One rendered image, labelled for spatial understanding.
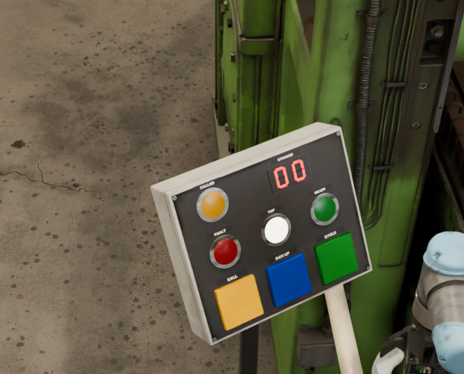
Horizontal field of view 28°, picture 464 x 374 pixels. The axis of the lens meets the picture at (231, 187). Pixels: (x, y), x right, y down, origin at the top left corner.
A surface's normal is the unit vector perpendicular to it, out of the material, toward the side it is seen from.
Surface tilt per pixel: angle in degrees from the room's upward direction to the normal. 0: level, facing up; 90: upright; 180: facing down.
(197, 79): 0
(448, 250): 0
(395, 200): 90
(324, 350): 90
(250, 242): 60
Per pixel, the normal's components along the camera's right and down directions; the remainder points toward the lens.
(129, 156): 0.01, -0.71
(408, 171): 0.09, 0.70
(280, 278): 0.44, 0.17
